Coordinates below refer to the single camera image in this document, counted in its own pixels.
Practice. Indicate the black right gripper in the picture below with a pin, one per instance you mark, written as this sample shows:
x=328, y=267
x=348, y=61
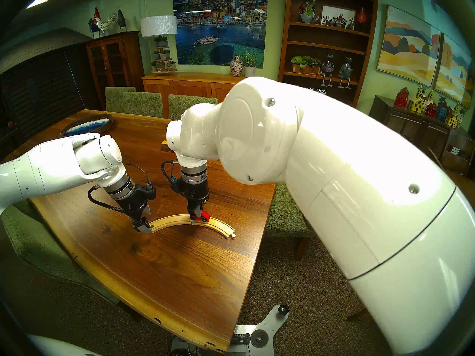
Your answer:
x=196, y=193

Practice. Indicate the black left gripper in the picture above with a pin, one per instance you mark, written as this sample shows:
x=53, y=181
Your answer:
x=134, y=203

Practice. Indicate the red toy train car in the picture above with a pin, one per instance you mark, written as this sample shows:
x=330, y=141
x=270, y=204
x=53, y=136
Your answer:
x=205, y=216

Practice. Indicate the curved wooden train track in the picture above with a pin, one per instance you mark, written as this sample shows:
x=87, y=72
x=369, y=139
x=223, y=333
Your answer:
x=219, y=227
x=172, y=221

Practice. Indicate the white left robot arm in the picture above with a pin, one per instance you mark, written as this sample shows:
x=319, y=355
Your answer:
x=48, y=166

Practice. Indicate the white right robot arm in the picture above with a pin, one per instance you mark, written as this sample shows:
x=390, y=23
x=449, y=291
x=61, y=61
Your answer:
x=334, y=173

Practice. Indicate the flat wooden box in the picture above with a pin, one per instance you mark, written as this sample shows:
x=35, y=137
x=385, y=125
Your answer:
x=164, y=147

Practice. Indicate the green upholstered dining chair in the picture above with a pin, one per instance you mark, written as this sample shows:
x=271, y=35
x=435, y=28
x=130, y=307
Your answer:
x=117, y=97
x=285, y=214
x=144, y=105
x=185, y=105
x=33, y=244

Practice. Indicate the round tray with blue inlay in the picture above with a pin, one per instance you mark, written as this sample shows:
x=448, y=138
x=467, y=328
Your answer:
x=87, y=125

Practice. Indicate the light wooden sideboard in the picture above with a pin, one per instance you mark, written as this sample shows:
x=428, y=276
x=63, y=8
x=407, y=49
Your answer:
x=178, y=86

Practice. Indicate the black knob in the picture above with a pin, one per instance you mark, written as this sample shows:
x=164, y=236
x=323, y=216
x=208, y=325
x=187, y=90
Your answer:
x=283, y=309

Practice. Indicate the tiered wooden plant stand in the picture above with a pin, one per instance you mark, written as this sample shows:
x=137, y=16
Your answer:
x=163, y=71

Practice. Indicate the plant in white pot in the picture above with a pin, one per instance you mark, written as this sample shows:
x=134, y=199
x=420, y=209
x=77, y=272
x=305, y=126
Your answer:
x=249, y=70

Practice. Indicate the patterned ceramic vase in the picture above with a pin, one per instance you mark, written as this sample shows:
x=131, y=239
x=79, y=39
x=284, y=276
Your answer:
x=236, y=66

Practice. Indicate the dark glass-door cabinet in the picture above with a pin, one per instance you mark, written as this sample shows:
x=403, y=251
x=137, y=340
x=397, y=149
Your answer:
x=128, y=62

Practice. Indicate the dark slatted window blinds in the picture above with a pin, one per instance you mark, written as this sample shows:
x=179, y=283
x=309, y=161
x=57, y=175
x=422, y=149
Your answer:
x=44, y=84

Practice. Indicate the small potted green plant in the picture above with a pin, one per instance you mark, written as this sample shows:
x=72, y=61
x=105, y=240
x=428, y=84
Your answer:
x=161, y=41

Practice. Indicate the succulents in wooden planter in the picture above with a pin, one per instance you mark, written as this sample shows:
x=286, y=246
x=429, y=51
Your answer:
x=305, y=65

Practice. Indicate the white lamp shade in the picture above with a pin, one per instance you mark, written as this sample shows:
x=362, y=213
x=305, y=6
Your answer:
x=159, y=26

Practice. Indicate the dark wooden chair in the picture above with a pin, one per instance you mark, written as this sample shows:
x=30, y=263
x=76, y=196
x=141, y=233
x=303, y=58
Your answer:
x=355, y=315

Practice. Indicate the metal frog figurine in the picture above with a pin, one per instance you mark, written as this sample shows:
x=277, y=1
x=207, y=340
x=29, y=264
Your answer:
x=345, y=69
x=327, y=66

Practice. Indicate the white rooster figurine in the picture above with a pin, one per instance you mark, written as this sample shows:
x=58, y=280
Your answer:
x=105, y=24

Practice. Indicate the tall wooden bookshelf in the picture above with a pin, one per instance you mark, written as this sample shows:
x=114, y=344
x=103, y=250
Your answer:
x=291, y=36

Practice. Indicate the dark rooster figurine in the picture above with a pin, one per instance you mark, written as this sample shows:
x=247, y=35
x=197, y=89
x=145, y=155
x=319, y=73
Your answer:
x=121, y=20

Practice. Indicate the blue and red rooster figurine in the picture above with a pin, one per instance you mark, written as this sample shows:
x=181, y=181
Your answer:
x=94, y=25

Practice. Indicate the dark sideboard with glass doors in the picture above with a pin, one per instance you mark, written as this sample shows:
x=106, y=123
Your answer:
x=404, y=125

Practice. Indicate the green frog figurine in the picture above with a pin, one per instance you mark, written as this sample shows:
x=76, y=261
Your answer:
x=308, y=10

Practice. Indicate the red house figurine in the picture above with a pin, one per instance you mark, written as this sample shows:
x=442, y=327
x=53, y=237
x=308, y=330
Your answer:
x=431, y=110
x=401, y=98

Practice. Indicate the framed text sign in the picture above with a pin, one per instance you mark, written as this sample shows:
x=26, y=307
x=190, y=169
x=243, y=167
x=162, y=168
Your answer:
x=332, y=13

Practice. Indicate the ceiling light panel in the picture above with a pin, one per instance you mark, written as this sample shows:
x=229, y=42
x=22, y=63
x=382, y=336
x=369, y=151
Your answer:
x=39, y=2

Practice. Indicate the yellow house figurine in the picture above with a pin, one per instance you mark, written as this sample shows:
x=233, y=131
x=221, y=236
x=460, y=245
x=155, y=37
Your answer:
x=452, y=119
x=417, y=104

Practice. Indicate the red round figurine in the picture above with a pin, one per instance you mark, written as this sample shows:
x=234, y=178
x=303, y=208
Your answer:
x=361, y=19

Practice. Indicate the blue house figurine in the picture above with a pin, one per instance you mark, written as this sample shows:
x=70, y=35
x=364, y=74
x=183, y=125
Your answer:
x=442, y=112

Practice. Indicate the abstract landscape painting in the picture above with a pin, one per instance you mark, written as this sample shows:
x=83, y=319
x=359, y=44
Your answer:
x=454, y=68
x=406, y=43

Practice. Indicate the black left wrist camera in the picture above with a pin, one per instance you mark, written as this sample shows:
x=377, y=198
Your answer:
x=149, y=192

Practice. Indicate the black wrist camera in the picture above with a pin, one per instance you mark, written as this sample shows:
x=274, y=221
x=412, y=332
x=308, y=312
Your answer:
x=149, y=192
x=176, y=185

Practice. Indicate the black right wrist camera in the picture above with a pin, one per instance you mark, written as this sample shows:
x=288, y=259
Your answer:
x=176, y=185

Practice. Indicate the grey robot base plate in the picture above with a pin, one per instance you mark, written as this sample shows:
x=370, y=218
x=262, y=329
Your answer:
x=269, y=327

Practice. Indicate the harbour town wall picture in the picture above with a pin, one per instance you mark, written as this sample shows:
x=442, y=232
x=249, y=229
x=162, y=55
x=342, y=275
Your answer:
x=219, y=25

